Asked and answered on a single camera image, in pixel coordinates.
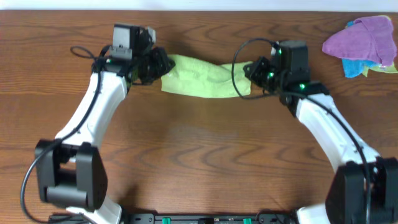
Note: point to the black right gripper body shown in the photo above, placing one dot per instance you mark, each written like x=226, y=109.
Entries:
x=265, y=74

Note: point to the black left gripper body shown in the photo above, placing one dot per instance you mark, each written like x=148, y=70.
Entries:
x=158, y=64

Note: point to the green cloth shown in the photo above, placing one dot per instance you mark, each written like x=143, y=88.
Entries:
x=194, y=77
x=379, y=68

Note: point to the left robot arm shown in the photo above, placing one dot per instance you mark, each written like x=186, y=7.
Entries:
x=70, y=172

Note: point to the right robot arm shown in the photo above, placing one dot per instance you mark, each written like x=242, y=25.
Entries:
x=364, y=188

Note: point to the blue cloth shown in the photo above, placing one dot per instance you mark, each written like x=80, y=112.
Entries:
x=354, y=67

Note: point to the purple cloth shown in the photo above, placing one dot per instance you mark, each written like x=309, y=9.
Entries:
x=380, y=29

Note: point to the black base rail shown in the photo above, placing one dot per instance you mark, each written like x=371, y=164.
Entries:
x=262, y=218

